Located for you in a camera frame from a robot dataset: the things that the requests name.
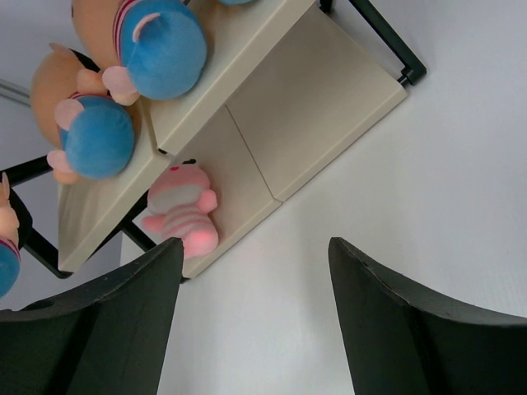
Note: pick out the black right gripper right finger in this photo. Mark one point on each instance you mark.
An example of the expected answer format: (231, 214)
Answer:
(402, 337)

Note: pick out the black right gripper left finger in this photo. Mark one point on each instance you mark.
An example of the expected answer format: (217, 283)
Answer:
(106, 336)

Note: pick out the peach doll blue pants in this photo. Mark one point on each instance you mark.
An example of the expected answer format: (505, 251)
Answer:
(151, 48)
(10, 252)
(93, 136)

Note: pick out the pink striped plush bottom shelf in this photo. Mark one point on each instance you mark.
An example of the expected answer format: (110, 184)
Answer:
(179, 203)

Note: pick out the beige three-tier shelf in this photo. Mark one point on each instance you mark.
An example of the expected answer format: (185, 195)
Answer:
(284, 93)

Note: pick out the peach doll on middle shelf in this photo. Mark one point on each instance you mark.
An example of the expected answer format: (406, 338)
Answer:
(235, 2)

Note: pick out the aluminium frame post left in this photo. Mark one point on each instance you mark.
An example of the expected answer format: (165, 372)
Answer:
(14, 93)

